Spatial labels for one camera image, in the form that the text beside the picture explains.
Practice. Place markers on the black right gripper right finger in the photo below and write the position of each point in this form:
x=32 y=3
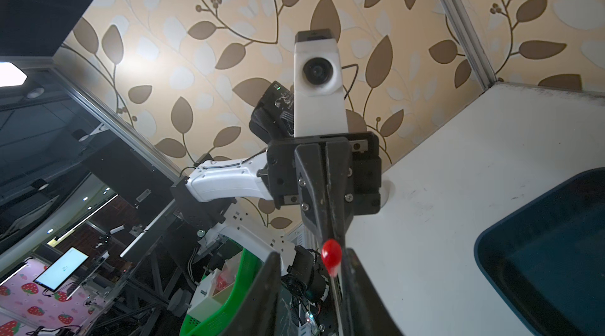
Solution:
x=363 y=311

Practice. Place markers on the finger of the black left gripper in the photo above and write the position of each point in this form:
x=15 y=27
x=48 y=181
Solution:
x=311 y=179
x=338 y=160

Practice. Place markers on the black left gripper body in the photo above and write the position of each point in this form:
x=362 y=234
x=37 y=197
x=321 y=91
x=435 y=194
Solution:
x=364 y=177

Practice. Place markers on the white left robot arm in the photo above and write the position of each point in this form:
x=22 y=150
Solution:
x=209 y=187

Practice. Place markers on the dark teal plastic tray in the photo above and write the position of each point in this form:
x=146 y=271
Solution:
x=546 y=260

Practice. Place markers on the red screw protection sleeve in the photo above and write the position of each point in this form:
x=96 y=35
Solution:
x=331 y=256

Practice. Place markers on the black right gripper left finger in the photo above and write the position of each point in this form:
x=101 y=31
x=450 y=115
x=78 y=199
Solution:
x=257 y=315

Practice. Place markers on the green plastic basket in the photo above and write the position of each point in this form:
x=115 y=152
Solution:
x=220 y=294

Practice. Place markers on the monitor screen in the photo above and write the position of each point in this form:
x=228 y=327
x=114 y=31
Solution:
x=59 y=272

